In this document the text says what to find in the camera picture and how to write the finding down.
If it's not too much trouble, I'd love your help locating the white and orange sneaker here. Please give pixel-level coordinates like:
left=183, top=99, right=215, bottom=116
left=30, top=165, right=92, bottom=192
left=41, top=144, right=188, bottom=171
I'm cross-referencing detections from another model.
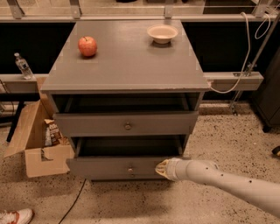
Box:
left=0, top=208, right=34, bottom=224

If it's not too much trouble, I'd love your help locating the open cardboard box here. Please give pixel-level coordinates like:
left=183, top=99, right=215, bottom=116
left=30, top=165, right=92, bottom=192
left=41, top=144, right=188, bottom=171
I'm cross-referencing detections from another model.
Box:
left=3, top=76, right=75, bottom=179

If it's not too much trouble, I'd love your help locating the grey top drawer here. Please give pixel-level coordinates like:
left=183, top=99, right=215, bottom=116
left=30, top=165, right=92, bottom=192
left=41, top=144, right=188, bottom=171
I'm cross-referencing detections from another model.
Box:
left=53, top=94, right=198, bottom=137

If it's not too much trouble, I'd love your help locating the brown snack bag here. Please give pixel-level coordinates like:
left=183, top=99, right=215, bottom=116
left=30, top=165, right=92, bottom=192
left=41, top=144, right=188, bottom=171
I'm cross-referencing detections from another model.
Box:
left=45, top=119, right=61, bottom=146

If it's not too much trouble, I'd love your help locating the grey wooden drawer cabinet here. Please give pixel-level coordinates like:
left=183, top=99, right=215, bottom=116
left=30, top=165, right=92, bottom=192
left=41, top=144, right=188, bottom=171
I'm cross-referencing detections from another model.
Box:
left=40, top=19, right=211, bottom=182

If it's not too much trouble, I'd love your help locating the white ceramic bowl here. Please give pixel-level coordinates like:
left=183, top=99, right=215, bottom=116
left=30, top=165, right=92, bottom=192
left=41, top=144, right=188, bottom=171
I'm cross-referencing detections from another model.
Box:
left=147, top=24, right=179, bottom=44

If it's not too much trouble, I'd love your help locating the metal stand pole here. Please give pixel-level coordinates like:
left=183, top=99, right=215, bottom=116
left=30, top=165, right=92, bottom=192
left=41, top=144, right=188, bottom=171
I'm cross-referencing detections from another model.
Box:
left=229, top=12, right=280, bottom=116

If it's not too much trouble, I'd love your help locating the clear plastic water bottle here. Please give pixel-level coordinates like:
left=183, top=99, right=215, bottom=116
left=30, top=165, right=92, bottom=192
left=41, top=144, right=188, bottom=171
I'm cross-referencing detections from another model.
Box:
left=14, top=52, right=33, bottom=80

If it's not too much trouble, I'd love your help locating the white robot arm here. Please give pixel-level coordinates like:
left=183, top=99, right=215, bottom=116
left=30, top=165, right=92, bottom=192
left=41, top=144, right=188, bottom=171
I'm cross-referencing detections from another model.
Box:
left=155, top=158, right=280, bottom=218

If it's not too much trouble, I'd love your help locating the red apple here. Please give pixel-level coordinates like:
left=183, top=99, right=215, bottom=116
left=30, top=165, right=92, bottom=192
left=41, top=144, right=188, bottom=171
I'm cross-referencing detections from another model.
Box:
left=78, top=36, right=97, bottom=57

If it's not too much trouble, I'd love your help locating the grey drawer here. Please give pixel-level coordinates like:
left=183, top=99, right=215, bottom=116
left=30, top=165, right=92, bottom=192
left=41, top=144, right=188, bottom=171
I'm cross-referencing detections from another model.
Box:
left=53, top=94, right=198, bottom=137
left=66, top=135, right=187, bottom=181

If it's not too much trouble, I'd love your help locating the black floor cable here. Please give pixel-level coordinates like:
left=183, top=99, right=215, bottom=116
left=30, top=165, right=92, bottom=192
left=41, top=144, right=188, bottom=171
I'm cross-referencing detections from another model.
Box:
left=57, top=178, right=88, bottom=224

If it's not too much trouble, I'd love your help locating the dark grey side cabinet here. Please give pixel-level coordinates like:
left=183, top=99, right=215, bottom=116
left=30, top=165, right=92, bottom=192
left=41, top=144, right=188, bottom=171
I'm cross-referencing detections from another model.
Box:
left=252, top=49, right=280, bottom=132

